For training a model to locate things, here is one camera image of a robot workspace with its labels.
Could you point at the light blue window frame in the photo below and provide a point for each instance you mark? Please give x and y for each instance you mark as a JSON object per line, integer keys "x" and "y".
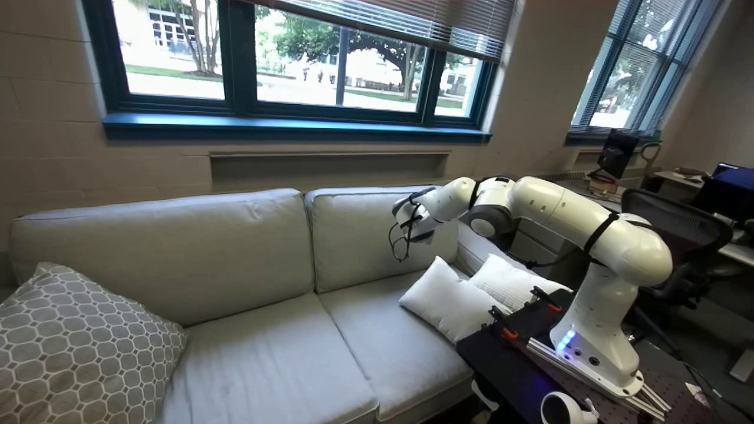
{"x": 597, "y": 138}

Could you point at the grey sofa seat cushion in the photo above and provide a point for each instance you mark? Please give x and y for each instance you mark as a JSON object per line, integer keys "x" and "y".
{"x": 266, "y": 368}
{"x": 391, "y": 353}

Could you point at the black robot table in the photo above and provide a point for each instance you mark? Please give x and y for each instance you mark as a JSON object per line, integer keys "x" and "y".
{"x": 502, "y": 378}

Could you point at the small cream pleated pillow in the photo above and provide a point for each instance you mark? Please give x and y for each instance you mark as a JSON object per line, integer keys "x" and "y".
{"x": 451, "y": 301}
{"x": 515, "y": 282}

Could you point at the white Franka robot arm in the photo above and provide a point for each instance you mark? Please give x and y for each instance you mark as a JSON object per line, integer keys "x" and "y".
{"x": 614, "y": 236}

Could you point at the grey fabric sofa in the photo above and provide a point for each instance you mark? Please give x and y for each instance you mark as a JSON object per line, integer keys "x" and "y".
{"x": 425, "y": 400}

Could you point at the dark teal window frame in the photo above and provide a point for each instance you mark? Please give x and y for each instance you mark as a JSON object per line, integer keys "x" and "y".
{"x": 236, "y": 55}

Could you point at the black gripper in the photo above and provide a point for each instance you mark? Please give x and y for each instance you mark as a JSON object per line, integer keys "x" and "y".
{"x": 416, "y": 221}

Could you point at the large grey patterned pillow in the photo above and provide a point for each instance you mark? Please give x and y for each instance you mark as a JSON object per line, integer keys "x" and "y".
{"x": 71, "y": 353}

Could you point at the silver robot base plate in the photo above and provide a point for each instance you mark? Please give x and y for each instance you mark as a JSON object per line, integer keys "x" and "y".
{"x": 649, "y": 395}

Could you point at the white VR controller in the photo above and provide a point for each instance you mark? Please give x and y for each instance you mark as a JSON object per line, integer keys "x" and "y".
{"x": 566, "y": 407}

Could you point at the dark blue bin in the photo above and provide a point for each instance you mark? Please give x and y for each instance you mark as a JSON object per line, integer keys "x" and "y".
{"x": 733, "y": 192}

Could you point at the grey sofa back cushion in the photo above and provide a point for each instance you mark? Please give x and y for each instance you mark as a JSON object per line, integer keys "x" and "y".
{"x": 197, "y": 249}
{"x": 345, "y": 236}

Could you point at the orange black clamp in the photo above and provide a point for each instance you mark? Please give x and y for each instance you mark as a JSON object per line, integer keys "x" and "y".
{"x": 502, "y": 325}
{"x": 543, "y": 297}

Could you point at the grey window blinds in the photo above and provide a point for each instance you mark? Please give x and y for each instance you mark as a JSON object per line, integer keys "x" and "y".
{"x": 438, "y": 20}

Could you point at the black office chair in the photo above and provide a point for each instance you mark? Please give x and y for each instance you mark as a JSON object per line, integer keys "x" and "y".
{"x": 698, "y": 236}

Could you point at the black monitor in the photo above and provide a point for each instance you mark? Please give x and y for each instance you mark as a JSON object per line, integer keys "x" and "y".
{"x": 619, "y": 154}

